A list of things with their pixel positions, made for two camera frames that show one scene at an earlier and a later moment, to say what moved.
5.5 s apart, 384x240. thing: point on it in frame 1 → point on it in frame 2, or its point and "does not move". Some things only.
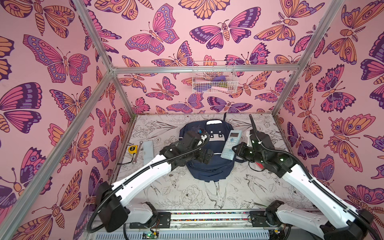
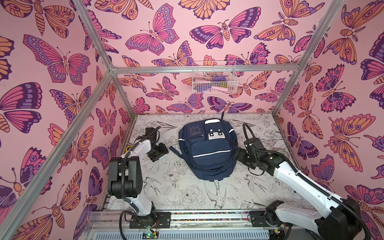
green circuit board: (148, 235) does not move
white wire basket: (214, 77) does not move
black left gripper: (201, 159) → (164, 150)
